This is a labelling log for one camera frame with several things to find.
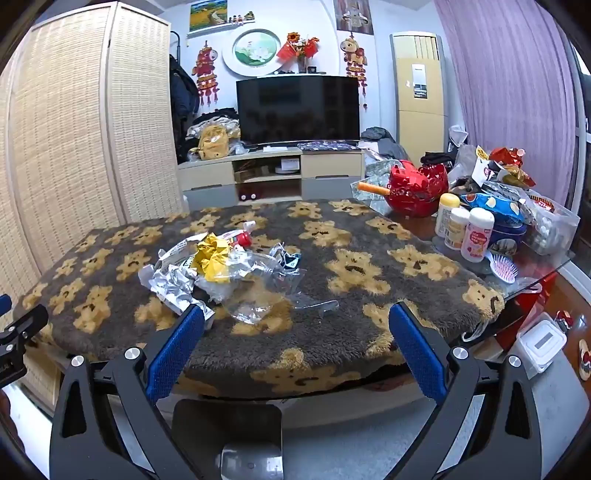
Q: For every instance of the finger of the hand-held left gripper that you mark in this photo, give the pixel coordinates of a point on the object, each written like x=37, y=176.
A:
x=25, y=325
x=4, y=303

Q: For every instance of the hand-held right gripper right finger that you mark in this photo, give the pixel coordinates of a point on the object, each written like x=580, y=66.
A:
x=415, y=350

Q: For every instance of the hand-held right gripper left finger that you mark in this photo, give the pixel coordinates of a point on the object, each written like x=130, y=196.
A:
x=178, y=350

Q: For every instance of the silver crumpled wrapper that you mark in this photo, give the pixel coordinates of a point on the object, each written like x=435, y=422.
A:
x=173, y=290

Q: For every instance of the yellow crumpled paper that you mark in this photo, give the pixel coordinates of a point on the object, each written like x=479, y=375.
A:
x=212, y=258

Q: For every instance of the clear plastic bag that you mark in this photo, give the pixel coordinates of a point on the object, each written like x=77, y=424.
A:
x=258, y=290

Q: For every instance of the bear-printed fleece blanket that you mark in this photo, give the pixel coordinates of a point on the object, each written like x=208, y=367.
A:
x=323, y=286

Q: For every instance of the pink hairbrush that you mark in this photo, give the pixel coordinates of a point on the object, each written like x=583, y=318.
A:
x=502, y=267

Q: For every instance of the red bag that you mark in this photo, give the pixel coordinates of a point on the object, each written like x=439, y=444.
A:
x=526, y=302

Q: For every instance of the white lidded box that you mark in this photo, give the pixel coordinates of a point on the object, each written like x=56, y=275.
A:
x=540, y=344

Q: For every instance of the red snack packet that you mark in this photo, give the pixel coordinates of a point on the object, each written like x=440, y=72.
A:
x=238, y=239

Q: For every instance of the white canister pink label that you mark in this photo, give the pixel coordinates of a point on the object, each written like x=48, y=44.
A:
x=478, y=237

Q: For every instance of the white canister yellow lid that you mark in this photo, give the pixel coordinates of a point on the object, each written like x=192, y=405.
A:
x=447, y=217

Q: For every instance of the glass-topped wooden table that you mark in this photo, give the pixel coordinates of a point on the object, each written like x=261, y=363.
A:
x=531, y=272

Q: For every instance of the white tube wrapper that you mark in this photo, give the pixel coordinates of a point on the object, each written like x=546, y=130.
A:
x=244, y=227

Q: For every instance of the dark blue torn wrapper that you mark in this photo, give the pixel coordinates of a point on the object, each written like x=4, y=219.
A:
x=286, y=258

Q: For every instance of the blue round tin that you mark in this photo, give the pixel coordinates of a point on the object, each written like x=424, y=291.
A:
x=508, y=235

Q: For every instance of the red perforated container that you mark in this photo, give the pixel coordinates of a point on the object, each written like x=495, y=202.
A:
x=415, y=189

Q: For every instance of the blue chip bag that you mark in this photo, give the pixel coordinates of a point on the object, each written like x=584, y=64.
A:
x=496, y=203

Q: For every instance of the orange stick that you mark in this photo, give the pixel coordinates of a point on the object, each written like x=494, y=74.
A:
x=373, y=188

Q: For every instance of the silver patterned foil bag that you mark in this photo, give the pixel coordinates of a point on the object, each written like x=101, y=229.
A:
x=376, y=173

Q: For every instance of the woven folding screen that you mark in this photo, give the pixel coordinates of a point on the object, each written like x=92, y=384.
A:
x=83, y=138

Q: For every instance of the clear plastic storage box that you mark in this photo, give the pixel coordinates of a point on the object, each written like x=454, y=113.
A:
x=551, y=226

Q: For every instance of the white bag with label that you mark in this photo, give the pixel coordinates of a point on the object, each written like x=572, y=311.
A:
x=471, y=166

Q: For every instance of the grey clothes heap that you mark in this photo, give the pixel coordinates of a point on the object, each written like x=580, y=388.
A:
x=385, y=143

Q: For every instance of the yellow backpack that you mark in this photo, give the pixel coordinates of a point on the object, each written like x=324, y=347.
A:
x=213, y=143

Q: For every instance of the red snack bags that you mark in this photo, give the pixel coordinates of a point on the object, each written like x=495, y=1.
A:
x=508, y=157

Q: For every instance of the dark patterned cloth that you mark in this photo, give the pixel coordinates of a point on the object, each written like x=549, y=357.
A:
x=325, y=146

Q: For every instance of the pile of clothes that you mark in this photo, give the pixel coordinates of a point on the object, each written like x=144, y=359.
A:
x=221, y=119

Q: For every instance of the black hanging coats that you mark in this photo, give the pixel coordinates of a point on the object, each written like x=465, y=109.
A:
x=181, y=92

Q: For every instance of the black television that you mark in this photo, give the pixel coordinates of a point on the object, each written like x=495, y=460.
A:
x=298, y=110

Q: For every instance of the purple curtain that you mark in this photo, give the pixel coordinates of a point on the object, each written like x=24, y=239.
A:
x=508, y=92

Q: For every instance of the red fish hanging ornament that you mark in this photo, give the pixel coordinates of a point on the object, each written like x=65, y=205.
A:
x=206, y=69

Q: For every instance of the horse hanging ornament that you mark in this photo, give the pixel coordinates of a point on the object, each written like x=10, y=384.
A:
x=354, y=57

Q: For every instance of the round framed picture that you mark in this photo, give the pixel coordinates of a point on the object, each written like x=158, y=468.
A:
x=254, y=50

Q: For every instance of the vase of red flowers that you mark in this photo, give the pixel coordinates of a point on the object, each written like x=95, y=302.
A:
x=300, y=48

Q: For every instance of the landscape painting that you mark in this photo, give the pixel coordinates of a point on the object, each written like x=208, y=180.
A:
x=208, y=14

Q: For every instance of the white wall shelf with figurines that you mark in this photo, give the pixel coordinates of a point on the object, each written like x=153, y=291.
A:
x=226, y=25

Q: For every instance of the dark wall poster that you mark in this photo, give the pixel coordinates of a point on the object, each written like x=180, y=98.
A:
x=353, y=16

